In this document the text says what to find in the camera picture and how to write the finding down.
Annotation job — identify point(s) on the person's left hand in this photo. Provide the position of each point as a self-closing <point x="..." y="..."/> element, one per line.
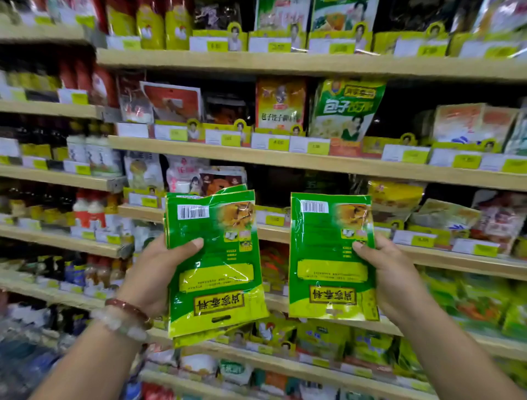
<point x="152" y="280"/>

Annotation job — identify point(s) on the person's right hand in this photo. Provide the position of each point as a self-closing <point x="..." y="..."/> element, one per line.
<point x="395" y="284"/>

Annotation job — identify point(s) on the green dumpling food packet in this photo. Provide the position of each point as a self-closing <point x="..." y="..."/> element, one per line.
<point x="346" y="107"/>

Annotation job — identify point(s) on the yellow dumpling seasoning packets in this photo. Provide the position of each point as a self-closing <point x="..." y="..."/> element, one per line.
<point x="280" y="103"/>

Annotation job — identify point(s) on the wooden store shelving with goods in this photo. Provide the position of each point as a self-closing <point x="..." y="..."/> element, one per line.
<point x="288" y="64"/>

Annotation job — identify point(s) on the person's left forearm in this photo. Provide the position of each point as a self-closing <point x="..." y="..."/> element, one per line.
<point x="99" y="367"/>

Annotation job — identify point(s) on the person's right forearm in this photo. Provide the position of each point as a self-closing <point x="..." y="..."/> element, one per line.
<point x="453" y="363"/>

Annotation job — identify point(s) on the row of yellow price tags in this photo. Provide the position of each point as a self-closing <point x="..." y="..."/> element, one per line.
<point x="214" y="44"/>
<point x="82" y="233"/>
<point x="276" y="143"/>
<point x="144" y="199"/>

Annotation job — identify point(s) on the rows of assorted seasoning packets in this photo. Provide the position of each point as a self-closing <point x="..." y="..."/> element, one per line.
<point x="477" y="301"/>

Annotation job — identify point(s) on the pale yellow packet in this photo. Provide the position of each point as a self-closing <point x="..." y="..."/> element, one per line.
<point x="445" y="216"/>

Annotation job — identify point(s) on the yellow seasoning packet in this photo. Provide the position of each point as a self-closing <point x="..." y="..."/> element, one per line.
<point x="395" y="198"/>

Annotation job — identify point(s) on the row of small dark bottles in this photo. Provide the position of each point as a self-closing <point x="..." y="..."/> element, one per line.
<point x="58" y="272"/>

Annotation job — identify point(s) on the white plastic packet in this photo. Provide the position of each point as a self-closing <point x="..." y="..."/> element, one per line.
<point x="144" y="169"/>

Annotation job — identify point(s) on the white pink packet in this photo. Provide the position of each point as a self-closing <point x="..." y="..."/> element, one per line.
<point x="185" y="173"/>

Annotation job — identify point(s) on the red white printed packet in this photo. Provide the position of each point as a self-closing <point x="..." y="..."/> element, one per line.
<point x="498" y="218"/>

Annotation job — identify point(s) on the row of dark sauce bottles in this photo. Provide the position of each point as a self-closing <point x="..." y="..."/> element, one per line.
<point x="33" y="206"/>

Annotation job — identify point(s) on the red white flat packet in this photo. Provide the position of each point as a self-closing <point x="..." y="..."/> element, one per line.
<point x="173" y="100"/>

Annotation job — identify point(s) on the brown orange packet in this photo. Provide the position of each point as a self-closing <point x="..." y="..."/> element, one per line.
<point x="226" y="109"/>

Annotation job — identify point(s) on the green white small packet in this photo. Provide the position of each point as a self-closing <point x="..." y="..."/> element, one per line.
<point x="517" y="132"/>

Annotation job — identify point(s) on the row of jars and red bottles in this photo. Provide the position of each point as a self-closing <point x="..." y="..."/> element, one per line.
<point x="78" y="78"/>

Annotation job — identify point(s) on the yellow jar red lid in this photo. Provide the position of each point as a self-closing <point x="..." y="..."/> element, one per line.
<point x="150" y="21"/>
<point x="121" y="16"/>
<point x="179" y="21"/>

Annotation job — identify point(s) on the black seasoning packet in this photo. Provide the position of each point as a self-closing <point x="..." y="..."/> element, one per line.
<point x="420" y="12"/>

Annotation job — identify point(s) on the dark spice packet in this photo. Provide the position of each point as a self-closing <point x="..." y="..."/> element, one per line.
<point x="218" y="15"/>

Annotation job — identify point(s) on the green orange seasoning packet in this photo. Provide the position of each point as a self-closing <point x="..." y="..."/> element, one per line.
<point x="344" y="15"/>

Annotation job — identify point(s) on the row of red pouches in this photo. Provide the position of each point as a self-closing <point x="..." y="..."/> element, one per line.
<point x="49" y="10"/>

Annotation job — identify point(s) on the green white seasoning packet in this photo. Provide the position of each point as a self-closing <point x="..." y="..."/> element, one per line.
<point x="282" y="15"/>

